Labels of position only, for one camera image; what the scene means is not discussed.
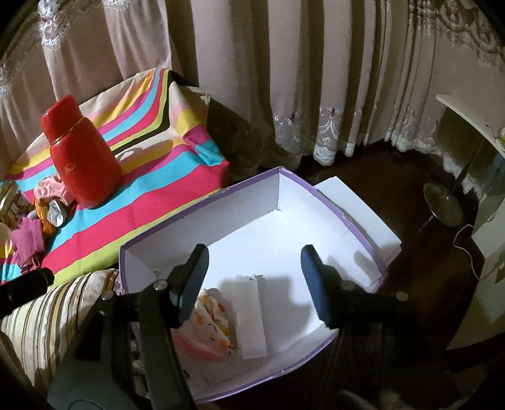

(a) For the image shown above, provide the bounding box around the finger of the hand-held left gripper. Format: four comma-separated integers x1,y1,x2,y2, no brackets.
0,267,55,316

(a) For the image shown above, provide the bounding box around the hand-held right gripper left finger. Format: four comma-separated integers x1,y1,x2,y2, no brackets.
47,243,211,410

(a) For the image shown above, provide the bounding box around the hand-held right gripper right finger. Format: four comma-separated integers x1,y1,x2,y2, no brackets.
300,244,466,410

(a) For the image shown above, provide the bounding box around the purple and white cardboard box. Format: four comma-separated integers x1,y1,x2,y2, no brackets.
118,166,389,405

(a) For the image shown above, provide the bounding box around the orange mesh pouch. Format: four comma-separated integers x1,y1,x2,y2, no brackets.
33,197,74,235

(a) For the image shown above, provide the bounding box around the beige striped cushion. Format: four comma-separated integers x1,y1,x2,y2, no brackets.
0,268,131,395

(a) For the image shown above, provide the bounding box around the white cloth with coloured dots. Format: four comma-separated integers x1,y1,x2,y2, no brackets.
189,288,237,355

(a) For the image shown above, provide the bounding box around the magenta sock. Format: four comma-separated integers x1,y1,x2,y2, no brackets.
11,217,47,265

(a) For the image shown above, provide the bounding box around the white box lid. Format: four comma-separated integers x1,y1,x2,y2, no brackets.
313,177,402,272

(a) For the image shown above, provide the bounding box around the pink folded cloth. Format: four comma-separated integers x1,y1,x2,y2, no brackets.
171,329,233,361

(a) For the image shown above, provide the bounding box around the silver foil packet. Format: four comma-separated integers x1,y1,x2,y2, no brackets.
47,199,68,227

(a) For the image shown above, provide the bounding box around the clear jar with gold lid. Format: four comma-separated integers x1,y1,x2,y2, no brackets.
0,182,28,229

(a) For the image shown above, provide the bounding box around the colourful striped cloth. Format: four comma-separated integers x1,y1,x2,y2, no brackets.
0,68,230,285

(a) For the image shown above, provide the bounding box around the light pink sock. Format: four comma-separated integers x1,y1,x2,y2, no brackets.
33,177,74,206

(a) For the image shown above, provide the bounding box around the red orange plastic jug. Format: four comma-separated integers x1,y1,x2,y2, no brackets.
40,95,123,209

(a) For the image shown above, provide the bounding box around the white cabinet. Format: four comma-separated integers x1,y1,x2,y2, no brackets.
471,152,505,280

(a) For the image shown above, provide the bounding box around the beige lace-trimmed curtain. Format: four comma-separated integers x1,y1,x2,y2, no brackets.
0,0,505,190

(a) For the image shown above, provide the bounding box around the white cable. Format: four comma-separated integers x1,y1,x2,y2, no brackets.
453,224,487,281

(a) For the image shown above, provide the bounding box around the white round pedestal table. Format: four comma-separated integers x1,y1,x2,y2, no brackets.
424,94,505,227

